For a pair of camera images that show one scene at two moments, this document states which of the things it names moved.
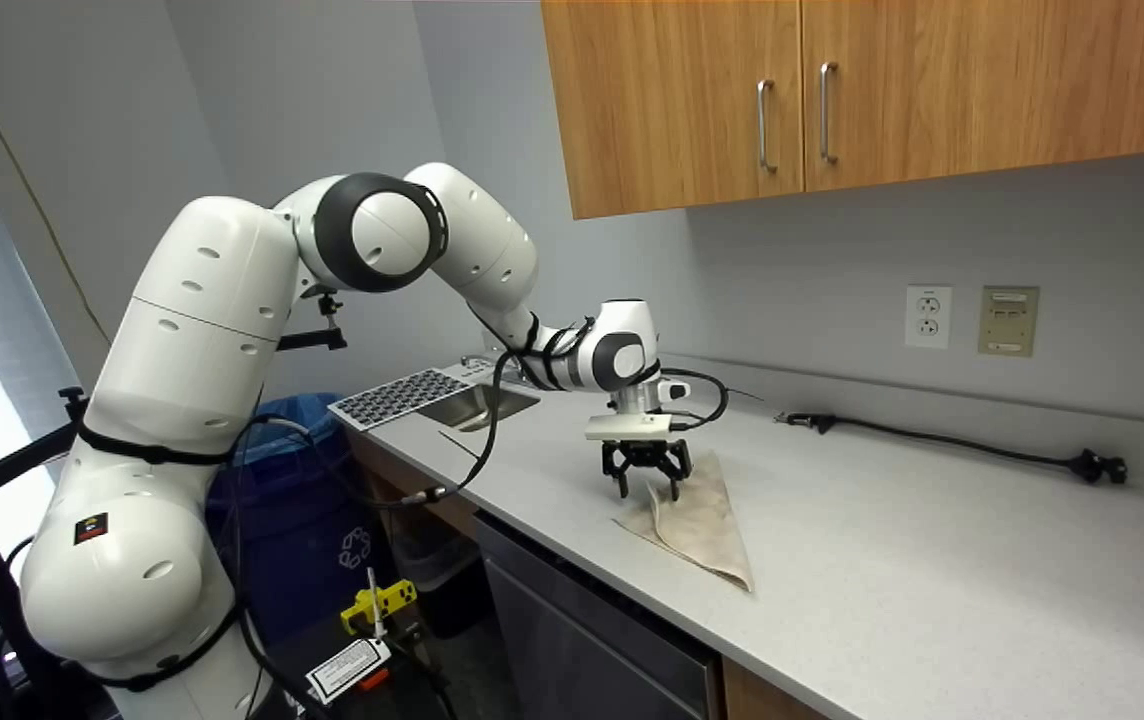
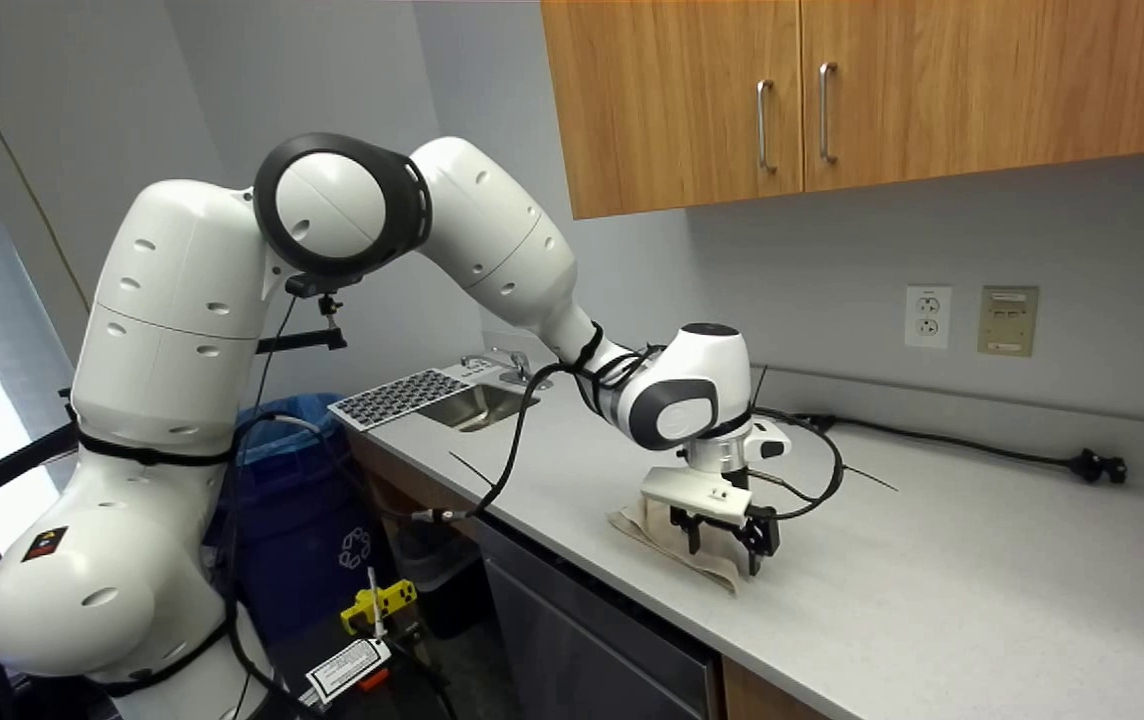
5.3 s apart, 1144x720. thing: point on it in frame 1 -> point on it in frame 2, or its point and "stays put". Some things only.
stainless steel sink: (473, 404) stays put
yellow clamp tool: (377, 601) stays put
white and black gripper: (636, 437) -> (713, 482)
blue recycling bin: (294, 515) stays put
